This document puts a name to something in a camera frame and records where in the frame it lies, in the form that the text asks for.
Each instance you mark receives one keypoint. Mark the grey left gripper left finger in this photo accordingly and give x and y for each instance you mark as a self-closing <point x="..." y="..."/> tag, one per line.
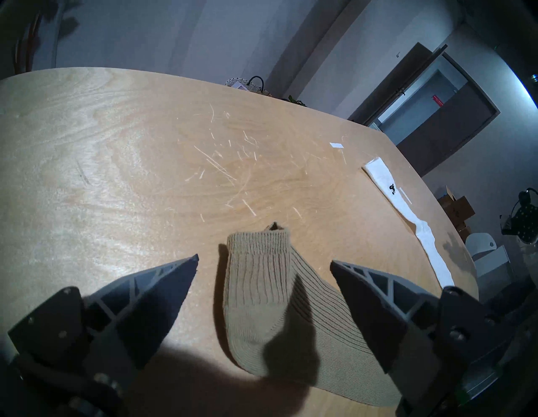
<point x="164" y="294"/>

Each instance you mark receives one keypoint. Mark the black dotted round object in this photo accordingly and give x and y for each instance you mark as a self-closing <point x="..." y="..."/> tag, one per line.
<point x="525" y="216"/>

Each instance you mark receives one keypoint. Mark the white plastic chair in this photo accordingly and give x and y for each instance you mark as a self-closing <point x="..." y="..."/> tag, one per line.
<point x="487" y="254"/>

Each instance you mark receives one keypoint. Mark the dark brown open door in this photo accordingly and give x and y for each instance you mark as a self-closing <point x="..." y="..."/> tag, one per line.
<point x="399" y="84"/>

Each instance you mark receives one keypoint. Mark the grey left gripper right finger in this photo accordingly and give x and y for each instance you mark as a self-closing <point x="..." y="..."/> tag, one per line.
<point x="370" y="307"/>

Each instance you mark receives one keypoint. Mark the olive green ribbed sock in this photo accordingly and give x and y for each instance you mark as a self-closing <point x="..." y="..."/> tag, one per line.
<point x="256" y="286"/>

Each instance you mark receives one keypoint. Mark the white sock with black logo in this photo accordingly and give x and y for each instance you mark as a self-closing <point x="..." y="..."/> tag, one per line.
<point x="424" y="235"/>

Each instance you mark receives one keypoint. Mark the tall potted leafy plant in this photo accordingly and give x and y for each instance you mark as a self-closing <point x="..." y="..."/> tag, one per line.
<point x="28" y="46"/>

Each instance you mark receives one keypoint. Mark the dark door with red sign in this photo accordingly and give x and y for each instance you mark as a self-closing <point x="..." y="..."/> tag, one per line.
<point x="449" y="126"/>

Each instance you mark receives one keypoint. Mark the brown cardboard box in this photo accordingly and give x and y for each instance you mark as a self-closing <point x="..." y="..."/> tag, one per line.
<point x="458" y="208"/>

